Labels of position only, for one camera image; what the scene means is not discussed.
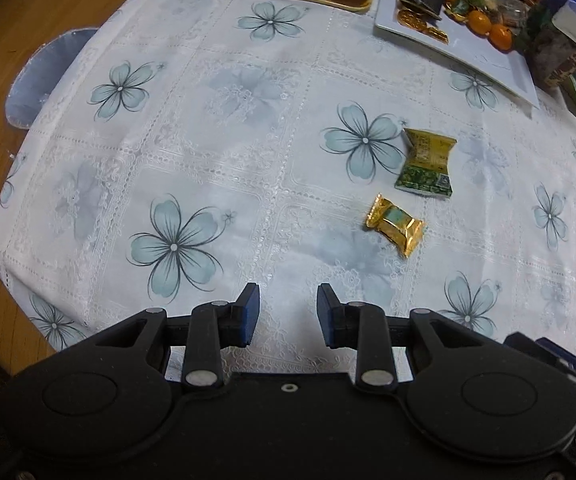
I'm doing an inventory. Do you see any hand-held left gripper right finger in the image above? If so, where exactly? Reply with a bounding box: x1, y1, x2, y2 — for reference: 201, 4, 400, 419
316, 283, 484, 391

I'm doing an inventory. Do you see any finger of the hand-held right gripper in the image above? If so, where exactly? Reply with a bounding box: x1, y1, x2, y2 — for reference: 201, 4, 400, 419
503, 332, 544, 362

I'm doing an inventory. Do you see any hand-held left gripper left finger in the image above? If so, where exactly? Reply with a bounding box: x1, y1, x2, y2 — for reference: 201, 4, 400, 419
94, 283, 261, 390

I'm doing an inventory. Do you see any small gold foil candy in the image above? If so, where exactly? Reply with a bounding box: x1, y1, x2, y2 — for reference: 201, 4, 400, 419
365, 193, 427, 259

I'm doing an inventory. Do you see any green yellow snack packet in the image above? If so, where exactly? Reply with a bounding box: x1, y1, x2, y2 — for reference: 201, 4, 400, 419
394, 127, 458, 200

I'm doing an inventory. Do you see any white floral tablecloth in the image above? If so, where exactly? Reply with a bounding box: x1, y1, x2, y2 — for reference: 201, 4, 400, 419
0, 0, 576, 376

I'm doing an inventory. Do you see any white rectangular plate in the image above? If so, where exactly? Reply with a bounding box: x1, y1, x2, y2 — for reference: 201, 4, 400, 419
374, 0, 540, 109

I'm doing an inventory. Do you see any brown patterned canister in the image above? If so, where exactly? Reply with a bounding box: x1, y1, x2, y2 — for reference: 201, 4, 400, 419
523, 7, 576, 91

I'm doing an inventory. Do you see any loose orange tangerine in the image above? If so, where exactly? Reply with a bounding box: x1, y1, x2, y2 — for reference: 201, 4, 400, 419
488, 25, 515, 52
467, 10, 494, 36

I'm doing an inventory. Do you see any grey blue chair seat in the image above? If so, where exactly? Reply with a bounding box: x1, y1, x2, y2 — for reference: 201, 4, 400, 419
5, 27, 101, 130

